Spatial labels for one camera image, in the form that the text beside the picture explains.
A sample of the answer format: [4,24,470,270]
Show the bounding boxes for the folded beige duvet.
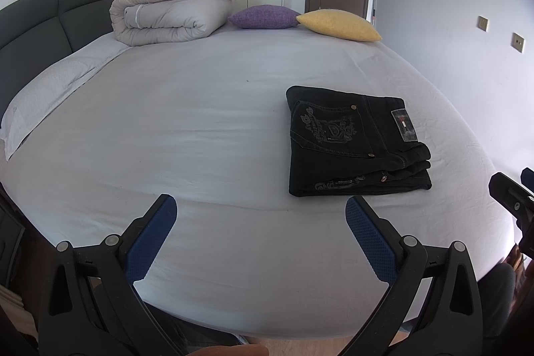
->
[109,0,238,47]

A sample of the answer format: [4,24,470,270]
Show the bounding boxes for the black denim pants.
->
[286,85,432,197]

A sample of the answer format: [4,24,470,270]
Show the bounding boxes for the bed with white sheet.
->
[0,24,516,340]

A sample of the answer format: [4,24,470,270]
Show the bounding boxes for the flat white pillow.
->
[0,35,135,161]

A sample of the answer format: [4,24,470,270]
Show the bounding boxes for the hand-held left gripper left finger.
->
[37,193,188,356]

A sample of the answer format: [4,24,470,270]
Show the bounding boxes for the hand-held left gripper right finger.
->
[345,195,485,356]

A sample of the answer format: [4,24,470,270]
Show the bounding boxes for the beige cloth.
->
[0,284,37,342]

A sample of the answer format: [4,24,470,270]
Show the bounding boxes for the yellow pillow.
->
[296,9,382,42]

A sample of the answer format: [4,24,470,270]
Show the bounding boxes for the purple pillow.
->
[228,5,302,30]

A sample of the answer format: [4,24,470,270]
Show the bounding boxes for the grey padded headboard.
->
[0,0,138,119]

